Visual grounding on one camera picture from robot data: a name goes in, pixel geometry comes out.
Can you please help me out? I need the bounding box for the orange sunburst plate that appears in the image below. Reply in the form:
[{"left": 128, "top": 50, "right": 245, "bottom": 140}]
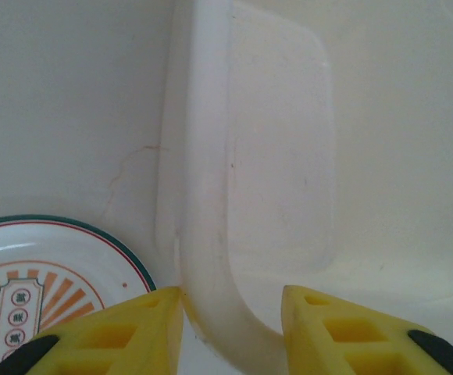
[{"left": 0, "top": 213, "right": 158, "bottom": 375}]

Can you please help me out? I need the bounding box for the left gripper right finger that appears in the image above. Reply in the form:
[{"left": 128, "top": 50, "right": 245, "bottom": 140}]
[{"left": 280, "top": 284, "right": 453, "bottom": 375}]

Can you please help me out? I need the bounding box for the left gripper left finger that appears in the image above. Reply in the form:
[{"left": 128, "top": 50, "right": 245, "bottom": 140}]
[{"left": 0, "top": 286, "right": 185, "bottom": 375}]

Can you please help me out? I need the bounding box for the white plastic bin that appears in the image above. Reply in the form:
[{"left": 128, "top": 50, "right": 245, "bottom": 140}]
[{"left": 154, "top": 0, "right": 453, "bottom": 375}]

